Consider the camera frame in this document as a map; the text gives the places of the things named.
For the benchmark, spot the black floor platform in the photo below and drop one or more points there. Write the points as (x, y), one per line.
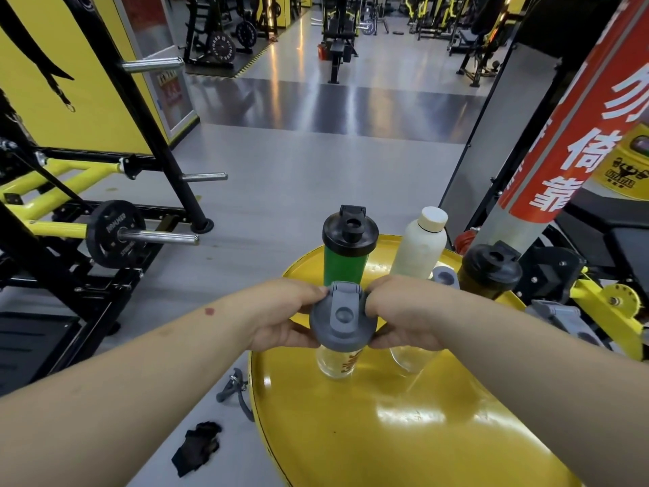
(35, 349)

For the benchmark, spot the red pole base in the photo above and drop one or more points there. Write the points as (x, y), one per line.
(464, 243)

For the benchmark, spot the green shaker bottle black lid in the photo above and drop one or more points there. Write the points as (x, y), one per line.
(345, 268)

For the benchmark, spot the black glove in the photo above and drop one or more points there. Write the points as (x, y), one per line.
(195, 448)

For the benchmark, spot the framed red poster panel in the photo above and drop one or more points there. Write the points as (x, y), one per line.
(170, 91)

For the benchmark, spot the person's right forearm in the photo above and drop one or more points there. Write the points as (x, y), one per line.
(558, 385)

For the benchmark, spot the black and yellow weight machine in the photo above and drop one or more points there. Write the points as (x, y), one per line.
(153, 126)

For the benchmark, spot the person's left forearm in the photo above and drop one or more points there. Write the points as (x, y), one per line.
(111, 400)

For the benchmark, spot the black padded bench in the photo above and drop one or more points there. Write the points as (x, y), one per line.
(608, 223)

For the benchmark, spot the white bottle cream cap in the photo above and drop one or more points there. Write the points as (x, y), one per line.
(418, 248)

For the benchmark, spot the person's left hand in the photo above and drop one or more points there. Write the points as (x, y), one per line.
(279, 314)

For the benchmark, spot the grey mirror panel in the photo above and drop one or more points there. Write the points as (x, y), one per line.
(497, 157)

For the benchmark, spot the yellow drum with black print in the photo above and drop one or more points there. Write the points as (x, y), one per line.
(626, 172)

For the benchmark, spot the red and silver pole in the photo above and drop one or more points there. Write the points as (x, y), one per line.
(573, 147)

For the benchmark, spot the black plate-loaded machine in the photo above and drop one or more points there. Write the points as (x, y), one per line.
(220, 45)

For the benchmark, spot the black bench machine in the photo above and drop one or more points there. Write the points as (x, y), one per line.
(334, 50)

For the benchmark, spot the yellow round table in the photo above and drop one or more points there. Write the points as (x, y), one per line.
(405, 441)

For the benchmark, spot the black weight plate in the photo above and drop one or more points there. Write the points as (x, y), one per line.
(109, 233)

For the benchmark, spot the person's right hand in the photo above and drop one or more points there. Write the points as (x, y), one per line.
(421, 309)

